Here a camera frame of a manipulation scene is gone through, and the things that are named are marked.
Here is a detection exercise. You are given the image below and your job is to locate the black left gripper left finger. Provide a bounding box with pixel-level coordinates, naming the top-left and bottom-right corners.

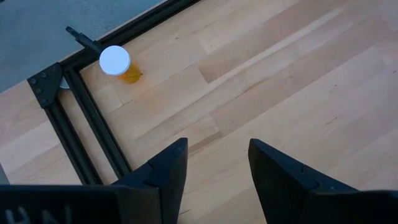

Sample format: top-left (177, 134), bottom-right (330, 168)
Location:
top-left (0, 138), bottom-right (189, 224)

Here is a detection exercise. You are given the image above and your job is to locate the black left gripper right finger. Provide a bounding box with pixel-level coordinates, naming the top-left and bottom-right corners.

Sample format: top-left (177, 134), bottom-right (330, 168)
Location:
top-left (248, 138), bottom-right (398, 224)

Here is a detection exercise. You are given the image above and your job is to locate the large orange pill bottle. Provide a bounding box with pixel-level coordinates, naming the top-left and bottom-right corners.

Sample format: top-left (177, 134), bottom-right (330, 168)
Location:
top-left (98, 45), bottom-right (144, 85)

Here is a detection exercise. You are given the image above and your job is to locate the black aluminium table frame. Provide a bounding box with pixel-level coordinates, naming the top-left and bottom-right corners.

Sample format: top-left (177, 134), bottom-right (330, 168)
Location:
top-left (26, 0), bottom-right (203, 186)

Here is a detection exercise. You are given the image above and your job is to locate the black clamp handle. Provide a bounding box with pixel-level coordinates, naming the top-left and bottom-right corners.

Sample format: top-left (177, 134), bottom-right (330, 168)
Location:
top-left (65, 26), bottom-right (105, 55)

